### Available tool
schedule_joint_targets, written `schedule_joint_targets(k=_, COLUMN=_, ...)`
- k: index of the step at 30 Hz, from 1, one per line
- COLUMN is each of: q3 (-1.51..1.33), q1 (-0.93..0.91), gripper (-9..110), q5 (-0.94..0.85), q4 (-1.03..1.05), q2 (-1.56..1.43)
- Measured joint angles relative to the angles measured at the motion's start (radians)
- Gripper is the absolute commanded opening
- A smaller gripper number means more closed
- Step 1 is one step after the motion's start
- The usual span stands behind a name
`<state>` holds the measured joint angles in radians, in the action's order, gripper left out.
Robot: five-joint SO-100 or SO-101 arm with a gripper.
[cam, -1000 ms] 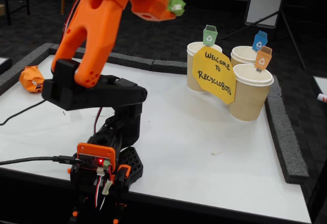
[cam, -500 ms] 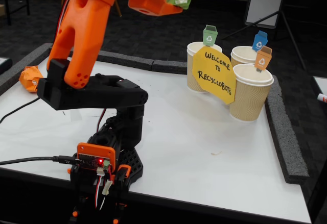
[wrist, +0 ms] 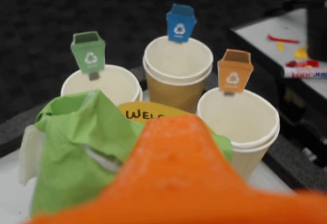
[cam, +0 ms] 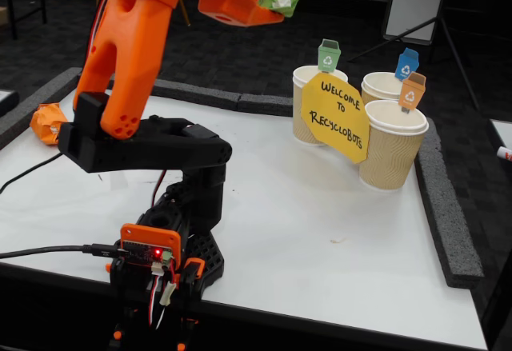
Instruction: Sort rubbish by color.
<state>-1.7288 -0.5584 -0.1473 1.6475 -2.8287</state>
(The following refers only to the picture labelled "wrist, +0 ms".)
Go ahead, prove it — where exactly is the black container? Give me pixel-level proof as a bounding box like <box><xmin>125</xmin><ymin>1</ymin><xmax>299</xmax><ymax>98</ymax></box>
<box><xmin>306</xmin><ymin>1</ymin><xmax>327</xmax><ymax>61</ymax></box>

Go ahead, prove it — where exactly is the paper cup with blue tag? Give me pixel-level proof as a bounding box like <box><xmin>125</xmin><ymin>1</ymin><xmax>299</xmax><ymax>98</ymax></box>
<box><xmin>142</xmin><ymin>35</ymin><xmax>214</xmax><ymax>114</ymax></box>

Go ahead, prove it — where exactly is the yellow welcome sign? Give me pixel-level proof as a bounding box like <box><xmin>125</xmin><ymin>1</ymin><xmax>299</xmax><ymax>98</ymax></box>
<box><xmin>118</xmin><ymin>101</ymin><xmax>218</xmax><ymax>135</ymax></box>

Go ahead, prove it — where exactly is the red strip wrapper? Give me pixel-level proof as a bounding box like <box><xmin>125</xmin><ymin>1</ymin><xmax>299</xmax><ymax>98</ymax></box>
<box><xmin>267</xmin><ymin>34</ymin><xmax>299</xmax><ymax>44</ymax></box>

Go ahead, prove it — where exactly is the blue recycling bin tag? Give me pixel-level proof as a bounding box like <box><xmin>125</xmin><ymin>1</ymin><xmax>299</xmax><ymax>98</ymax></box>
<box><xmin>166</xmin><ymin>3</ymin><xmax>198</xmax><ymax>44</ymax></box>

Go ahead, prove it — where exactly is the green paper rubbish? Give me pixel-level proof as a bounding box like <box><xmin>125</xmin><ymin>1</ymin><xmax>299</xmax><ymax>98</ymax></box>
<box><xmin>19</xmin><ymin>89</ymin><xmax>235</xmax><ymax>216</ymax></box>

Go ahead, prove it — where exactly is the orange recycling bin tag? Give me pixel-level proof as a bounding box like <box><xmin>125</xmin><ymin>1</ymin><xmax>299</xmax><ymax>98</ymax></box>
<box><xmin>217</xmin><ymin>49</ymin><xmax>254</xmax><ymax>97</ymax></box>

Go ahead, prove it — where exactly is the green recycling bin tag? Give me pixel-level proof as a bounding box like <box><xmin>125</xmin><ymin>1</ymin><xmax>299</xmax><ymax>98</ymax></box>
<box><xmin>70</xmin><ymin>31</ymin><xmax>106</xmax><ymax>81</ymax></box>

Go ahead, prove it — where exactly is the paper cup with orange tag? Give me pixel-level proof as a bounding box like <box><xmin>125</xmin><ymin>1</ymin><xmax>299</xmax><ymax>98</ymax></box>
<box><xmin>196</xmin><ymin>89</ymin><xmax>281</xmax><ymax>181</ymax></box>

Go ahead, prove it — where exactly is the red crumpled wrapper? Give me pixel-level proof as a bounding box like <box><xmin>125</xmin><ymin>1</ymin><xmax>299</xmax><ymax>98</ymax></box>
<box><xmin>285</xmin><ymin>59</ymin><xmax>320</xmax><ymax>68</ymax></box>

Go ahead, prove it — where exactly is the white whiteboard marker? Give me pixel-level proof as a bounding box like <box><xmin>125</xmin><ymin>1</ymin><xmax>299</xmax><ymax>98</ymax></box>
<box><xmin>283</xmin><ymin>67</ymin><xmax>327</xmax><ymax>79</ymax></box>

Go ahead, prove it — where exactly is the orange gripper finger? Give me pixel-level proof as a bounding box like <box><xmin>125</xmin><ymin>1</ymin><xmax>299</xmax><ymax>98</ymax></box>
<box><xmin>25</xmin><ymin>114</ymin><xmax>327</xmax><ymax>224</ymax></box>

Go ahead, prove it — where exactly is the grey table with black edge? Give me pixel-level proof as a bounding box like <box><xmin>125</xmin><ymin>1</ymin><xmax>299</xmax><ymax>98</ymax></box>
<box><xmin>228</xmin><ymin>7</ymin><xmax>327</xmax><ymax>99</ymax></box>

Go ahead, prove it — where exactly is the paper cup with green tag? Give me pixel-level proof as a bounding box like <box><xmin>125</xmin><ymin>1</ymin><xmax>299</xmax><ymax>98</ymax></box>
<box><xmin>60</xmin><ymin>64</ymin><xmax>143</xmax><ymax>105</ymax></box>

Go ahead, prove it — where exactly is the large yellow wrapper piece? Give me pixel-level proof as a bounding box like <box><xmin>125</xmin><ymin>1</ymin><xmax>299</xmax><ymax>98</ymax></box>
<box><xmin>293</xmin><ymin>45</ymin><xmax>310</xmax><ymax>58</ymax></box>

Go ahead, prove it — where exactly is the black cable bundle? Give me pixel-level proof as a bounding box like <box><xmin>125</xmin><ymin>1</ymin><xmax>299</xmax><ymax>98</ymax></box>
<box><xmin>265</xmin><ymin>0</ymin><xmax>327</xmax><ymax>13</ymax></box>

